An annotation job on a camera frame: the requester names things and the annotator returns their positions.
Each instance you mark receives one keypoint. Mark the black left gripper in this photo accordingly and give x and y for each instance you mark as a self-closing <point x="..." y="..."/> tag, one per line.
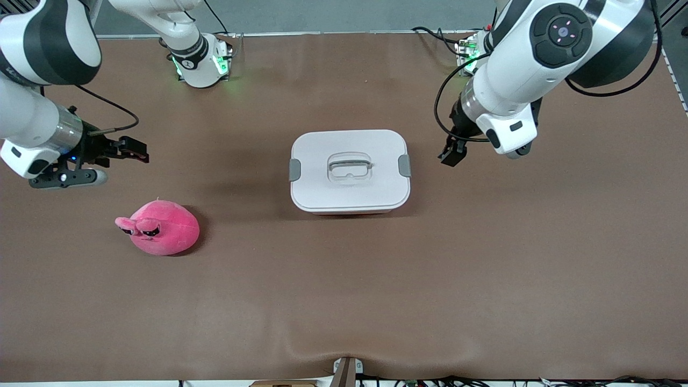
<point x="458" y="122"/>

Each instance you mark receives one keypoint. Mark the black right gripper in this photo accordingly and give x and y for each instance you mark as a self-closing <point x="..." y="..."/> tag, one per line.
<point x="95" y="148"/>

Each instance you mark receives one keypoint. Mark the pink plush toy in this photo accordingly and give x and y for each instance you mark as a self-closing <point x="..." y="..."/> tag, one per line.
<point x="166" y="231"/>

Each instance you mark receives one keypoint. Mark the white plastic box lid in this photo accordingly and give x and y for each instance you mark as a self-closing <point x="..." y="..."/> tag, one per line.
<point x="322" y="188"/>

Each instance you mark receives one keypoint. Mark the grey box latch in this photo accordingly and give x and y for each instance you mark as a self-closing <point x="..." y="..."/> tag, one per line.
<point x="294" y="170"/>
<point x="405" y="165"/>

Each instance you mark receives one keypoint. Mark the white plastic box base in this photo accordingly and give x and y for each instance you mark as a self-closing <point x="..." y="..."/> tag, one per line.
<point x="349" y="212"/>

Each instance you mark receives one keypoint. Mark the brown table mat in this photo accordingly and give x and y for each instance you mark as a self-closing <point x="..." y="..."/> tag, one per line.
<point x="344" y="295"/>

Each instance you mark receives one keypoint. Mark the white table edge strip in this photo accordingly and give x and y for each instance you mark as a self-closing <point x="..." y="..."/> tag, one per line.
<point x="677" y="80"/>

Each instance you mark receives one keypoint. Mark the wooden board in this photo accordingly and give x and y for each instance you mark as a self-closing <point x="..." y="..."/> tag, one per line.
<point x="282" y="384"/>

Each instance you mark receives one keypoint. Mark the metal table clamp bracket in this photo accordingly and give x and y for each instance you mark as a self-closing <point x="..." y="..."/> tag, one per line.
<point x="358" y="367"/>

